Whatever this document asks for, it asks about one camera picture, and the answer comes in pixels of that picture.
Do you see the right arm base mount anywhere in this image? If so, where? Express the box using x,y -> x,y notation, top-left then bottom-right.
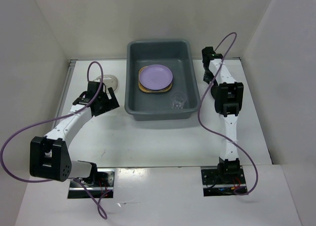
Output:
200,167 -> 247,197

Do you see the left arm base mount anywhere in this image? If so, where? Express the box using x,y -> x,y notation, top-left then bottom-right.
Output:
67,168 -> 116,199

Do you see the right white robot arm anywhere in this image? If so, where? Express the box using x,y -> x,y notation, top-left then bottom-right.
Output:
201,46 -> 244,183

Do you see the purple round plate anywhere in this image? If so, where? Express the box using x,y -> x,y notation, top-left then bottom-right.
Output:
138,64 -> 173,91

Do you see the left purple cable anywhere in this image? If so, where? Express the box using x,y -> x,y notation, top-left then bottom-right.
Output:
0,61 -> 114,219

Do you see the clear plastic cup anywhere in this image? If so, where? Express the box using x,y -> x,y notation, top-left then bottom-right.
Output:
171,92 -> 187,110

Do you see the grey plastic bin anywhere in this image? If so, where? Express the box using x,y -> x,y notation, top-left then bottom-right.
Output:
124,39 -> 200,121

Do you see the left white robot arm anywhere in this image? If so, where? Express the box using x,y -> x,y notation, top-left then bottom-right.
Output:
30,81 -> 119,186

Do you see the black round plate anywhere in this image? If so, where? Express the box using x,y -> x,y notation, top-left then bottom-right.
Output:
210,86 -> 218,99

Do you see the clear square small dish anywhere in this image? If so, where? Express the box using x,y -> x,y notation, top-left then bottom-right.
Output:
93,75 -> 118,93

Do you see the woven bamboo square tray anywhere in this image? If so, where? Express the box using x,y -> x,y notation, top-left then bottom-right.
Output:
137,66 -> 174,95

